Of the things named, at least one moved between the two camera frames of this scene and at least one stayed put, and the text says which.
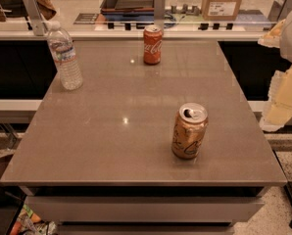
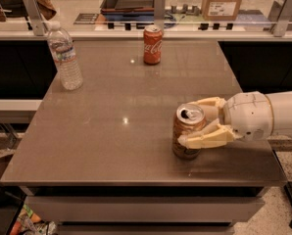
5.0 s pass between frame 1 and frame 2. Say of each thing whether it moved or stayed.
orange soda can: stayed
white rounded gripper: moved
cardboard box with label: stayed
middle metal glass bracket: stayed
